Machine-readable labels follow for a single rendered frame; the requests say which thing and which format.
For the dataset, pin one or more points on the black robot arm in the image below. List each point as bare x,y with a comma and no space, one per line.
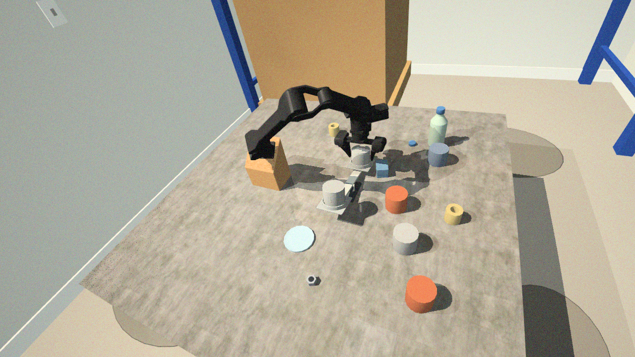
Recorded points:
292,107

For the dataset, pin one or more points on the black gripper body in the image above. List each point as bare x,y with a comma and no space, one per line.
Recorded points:
360,136

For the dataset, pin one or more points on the orange cylinder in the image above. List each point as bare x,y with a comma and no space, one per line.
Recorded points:
396,198
420,294

